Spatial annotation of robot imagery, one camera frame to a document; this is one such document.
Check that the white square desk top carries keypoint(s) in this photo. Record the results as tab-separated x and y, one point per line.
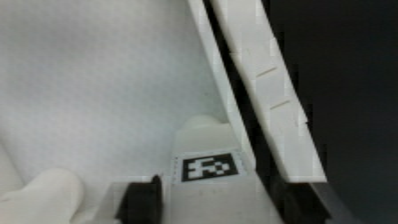
107	80

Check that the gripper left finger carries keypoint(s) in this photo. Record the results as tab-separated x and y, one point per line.
141	207

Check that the white front fence bar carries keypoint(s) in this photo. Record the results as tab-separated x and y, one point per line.
260	63

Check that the white desk leg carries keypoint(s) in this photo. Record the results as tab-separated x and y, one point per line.
218	195
45	202

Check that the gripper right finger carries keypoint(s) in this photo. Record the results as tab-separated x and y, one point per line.
310	204

